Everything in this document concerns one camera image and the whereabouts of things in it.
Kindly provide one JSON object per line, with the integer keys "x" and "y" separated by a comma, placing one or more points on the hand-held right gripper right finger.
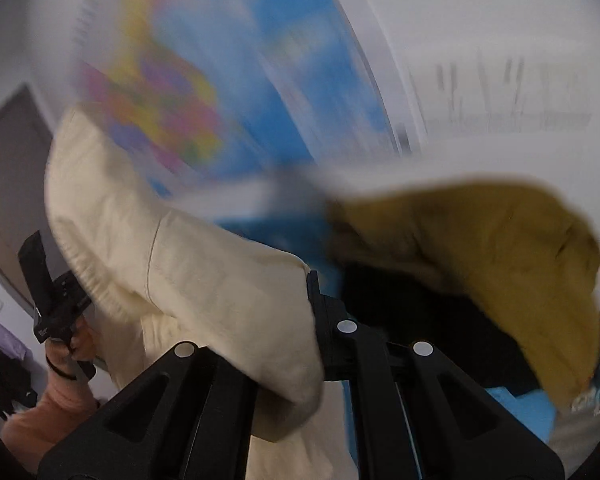
{"x": 330, "y": 317}

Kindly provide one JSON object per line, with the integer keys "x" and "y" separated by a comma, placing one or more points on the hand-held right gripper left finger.
{"x": 215, "y": 410}

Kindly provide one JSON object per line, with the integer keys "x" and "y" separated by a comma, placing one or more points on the cream garment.
{"x": 205, "y": 280}

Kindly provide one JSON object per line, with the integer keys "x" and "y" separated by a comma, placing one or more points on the person's left hand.
{"x": 82, "y": 342}

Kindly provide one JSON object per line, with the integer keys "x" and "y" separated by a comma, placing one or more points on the purple cloth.
{"x": 2, "y": 340}

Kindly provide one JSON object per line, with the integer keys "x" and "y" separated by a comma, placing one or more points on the black garment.
{"x": 404, "y": 305}

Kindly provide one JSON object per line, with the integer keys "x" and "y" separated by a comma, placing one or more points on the dark cloth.
{"x": 2, "y": 385}

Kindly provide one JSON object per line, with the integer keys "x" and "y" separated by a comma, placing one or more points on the grey framed door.
{"x": 15, "y": 175}

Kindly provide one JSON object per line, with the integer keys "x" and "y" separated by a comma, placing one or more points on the mustard garment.
{"x": 504, "y": 250}

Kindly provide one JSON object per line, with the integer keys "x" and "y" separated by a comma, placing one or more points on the blue bed sheet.
{"x": 524, "y": 410}

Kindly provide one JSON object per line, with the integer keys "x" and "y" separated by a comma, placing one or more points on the colourful wall map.
{"x": 260, "y": 60}

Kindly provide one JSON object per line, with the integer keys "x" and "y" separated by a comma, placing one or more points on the white wall port plate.
{"x": 567, "y": 92}

